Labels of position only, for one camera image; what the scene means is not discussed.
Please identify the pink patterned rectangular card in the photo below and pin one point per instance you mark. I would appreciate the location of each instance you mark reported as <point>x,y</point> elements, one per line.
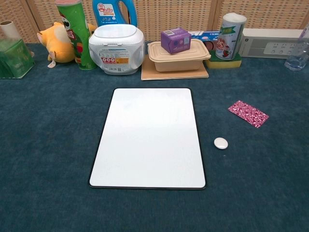
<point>248,114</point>

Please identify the white rectangular board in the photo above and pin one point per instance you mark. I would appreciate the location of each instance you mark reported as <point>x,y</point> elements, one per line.
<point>147,137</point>

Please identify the brown wooden board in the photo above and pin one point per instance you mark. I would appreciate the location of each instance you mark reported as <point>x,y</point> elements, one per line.
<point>173,75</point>

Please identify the beige lidded lunch box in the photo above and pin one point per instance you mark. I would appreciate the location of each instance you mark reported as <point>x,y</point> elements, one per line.
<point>178,61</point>

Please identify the small purple carton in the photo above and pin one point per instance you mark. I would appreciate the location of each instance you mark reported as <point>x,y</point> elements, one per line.
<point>175,41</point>

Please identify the white wet wipes container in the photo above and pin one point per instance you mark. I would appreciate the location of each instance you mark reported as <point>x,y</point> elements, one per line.
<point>116,48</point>

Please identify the yellow green sponge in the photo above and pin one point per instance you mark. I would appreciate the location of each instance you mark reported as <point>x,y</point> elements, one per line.
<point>222,63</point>

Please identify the blue Oreo cookie box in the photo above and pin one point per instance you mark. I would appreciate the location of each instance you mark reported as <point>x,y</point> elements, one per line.
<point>211,45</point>

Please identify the blue white toothpaste box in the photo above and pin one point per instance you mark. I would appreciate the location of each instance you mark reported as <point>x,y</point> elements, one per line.
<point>207,35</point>

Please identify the woven bamboo folding screen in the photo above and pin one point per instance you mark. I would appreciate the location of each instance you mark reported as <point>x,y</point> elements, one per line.
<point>181,14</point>

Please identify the white strawberry print can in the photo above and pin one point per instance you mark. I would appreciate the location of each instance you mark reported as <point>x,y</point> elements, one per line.
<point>228,38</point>

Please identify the teal table cloth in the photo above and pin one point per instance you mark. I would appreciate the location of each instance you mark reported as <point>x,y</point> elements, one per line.
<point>48,145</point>

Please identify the green Pringles can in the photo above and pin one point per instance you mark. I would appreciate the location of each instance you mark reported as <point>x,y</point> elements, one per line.
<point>77,36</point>

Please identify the blue detergent bottle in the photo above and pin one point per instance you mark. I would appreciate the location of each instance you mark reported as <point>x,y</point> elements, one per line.
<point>108,14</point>

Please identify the yellow plush toy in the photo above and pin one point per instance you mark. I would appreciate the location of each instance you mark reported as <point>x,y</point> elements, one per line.
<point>58,41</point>

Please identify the white power strip box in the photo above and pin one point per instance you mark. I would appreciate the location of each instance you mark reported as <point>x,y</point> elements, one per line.
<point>260,46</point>

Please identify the clear plastic water bottle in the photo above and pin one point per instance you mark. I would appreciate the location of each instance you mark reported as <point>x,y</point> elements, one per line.
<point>295,60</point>

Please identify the green transparent tea box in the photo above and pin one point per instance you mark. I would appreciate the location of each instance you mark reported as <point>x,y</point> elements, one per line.
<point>14,58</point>

